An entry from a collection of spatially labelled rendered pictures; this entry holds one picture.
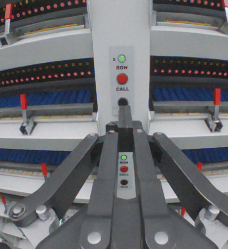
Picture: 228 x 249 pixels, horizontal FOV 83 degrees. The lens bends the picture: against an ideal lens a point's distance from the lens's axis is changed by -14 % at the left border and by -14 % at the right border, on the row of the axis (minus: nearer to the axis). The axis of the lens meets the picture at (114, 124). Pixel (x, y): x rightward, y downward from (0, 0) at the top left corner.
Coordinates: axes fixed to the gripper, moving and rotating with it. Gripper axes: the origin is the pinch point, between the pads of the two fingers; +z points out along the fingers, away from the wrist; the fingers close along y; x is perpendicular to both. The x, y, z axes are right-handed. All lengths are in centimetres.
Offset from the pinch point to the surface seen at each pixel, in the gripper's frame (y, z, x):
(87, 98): -9.5, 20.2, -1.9
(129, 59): 0.9, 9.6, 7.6
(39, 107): -21.5, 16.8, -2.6
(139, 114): 2.8, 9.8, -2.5
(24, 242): -61, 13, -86
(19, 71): -32.0, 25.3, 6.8
